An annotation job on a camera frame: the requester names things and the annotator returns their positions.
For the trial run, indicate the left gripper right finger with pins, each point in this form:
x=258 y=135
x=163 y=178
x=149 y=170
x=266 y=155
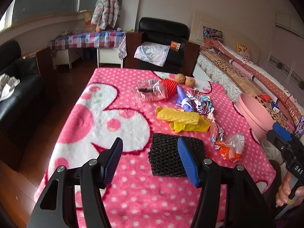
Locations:
x=192 y=152

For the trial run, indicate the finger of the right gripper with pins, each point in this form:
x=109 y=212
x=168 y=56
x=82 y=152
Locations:
x=281 y=133

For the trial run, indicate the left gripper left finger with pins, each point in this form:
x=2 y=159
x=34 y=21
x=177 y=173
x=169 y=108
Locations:
x=108 y=161

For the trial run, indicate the black mesh sponge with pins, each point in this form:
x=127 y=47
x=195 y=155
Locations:
x=164 y=157

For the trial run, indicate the yellow plastic wrapper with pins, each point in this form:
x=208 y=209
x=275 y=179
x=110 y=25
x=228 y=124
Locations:
x=202 y=126

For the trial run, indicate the silver foil wrapper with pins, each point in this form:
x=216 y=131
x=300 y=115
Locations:
x=215 y=131

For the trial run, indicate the orange white plastic wrapper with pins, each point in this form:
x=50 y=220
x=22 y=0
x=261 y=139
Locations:
x=233 y=148

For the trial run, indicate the colourful wrapper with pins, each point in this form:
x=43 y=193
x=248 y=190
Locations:
x=203 y=103

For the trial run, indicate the clear red snack wrapper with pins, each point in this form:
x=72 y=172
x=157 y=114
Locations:
x=150 y=90

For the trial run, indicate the purple cloth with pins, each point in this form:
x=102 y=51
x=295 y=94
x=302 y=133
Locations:
x=183 y=101

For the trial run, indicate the pink plastic trash bucket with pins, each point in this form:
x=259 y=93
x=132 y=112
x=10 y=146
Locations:
x=259 y=120

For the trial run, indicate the person's right hand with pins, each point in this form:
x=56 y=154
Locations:
x=284 y=191

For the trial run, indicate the red dotted quilt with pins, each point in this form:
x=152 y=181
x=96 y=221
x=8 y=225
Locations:
x=289 y=101

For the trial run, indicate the red snack packet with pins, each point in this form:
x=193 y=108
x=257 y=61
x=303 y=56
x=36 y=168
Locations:
x=265 y=97

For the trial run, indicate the pink polka dot blanket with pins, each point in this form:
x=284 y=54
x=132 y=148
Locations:
x=108 y=109

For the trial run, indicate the red ridged plastic piece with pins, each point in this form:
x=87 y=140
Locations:
x=171 y=87

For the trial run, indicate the yellow red floral pillow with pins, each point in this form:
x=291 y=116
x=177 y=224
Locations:
x=243 y=51

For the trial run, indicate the bed with brown blanket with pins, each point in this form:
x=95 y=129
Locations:
x=235 y=79

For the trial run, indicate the black leather sofa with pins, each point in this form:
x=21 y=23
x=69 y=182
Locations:
x=33 y=96

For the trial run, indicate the black leather armchair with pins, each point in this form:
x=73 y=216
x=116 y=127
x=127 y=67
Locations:
x=181 y=55

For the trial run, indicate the white patterned cushion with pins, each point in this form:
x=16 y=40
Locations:
x=152 y=53

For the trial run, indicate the checkered tablecloth table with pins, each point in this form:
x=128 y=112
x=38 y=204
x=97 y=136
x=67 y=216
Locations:
x=111 y=46

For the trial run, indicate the colourful cartoon pillow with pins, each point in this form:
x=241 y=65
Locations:
x=214 y=34

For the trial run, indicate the orange box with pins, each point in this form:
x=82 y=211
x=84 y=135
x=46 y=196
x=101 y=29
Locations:
x=175 y=46

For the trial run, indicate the white crumpled cloth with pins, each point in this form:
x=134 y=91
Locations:
x=8 y=85

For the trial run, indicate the hanging pastel puffer jacket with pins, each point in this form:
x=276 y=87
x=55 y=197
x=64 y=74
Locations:
x=105 y=14

